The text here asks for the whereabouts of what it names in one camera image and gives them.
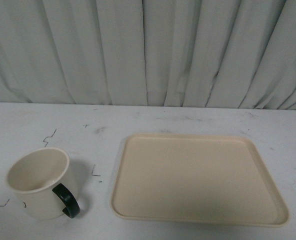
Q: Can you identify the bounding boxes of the beige rectangular plastic tray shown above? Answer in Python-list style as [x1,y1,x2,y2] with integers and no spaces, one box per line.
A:
[111,133,289,227]

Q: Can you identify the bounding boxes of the cream mug with black handle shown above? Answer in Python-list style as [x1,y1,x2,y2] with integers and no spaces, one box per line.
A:
[6,147,81,220]

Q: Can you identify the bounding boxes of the grey-white pleated curtain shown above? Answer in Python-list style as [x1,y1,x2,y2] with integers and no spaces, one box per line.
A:
[0,0,296,110]

